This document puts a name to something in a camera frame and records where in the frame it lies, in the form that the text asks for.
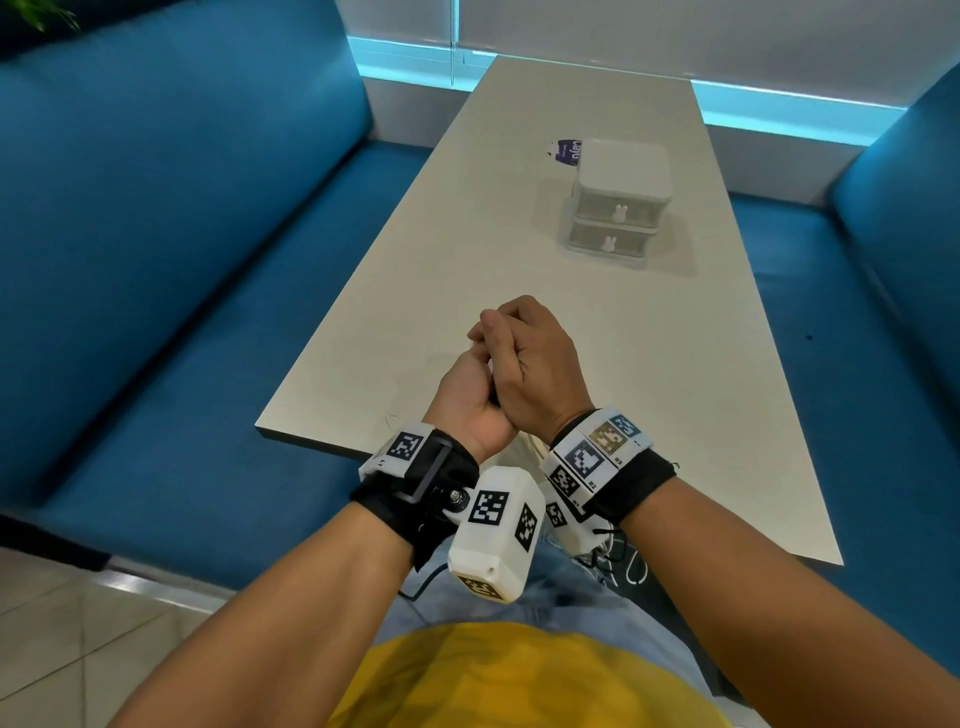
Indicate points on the person's left hand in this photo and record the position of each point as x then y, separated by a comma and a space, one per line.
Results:
465, 412

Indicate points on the person's right hand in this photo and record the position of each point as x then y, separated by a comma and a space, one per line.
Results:
540, 367

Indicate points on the white mini drawer box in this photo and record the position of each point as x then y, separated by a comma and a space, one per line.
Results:
622, 165

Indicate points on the person's left forearm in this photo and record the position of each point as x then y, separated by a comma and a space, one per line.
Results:
262, 637

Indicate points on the person's right forearm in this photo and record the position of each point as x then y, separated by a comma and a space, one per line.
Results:
787, 600

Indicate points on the dark planter box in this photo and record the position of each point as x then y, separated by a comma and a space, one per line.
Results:
112, 11

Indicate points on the black marker wristband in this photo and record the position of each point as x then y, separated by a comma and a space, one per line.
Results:
637, 480
382, 502

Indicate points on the white charger on floor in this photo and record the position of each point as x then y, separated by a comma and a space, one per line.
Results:
611, 534

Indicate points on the blue jeans legs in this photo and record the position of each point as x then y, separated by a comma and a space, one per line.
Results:
570, 600

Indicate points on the purple sticker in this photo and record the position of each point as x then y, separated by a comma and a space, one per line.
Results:
566, 150

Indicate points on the yellow shirt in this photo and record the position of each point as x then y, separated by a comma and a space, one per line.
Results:
510, 682

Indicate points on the blue sofa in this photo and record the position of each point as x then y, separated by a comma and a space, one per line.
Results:
862, 375
150, 262

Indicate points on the white roller blind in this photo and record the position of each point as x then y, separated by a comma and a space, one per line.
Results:
390, 19
712, 37

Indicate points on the green plant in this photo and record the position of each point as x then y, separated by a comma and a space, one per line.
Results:
37, 11

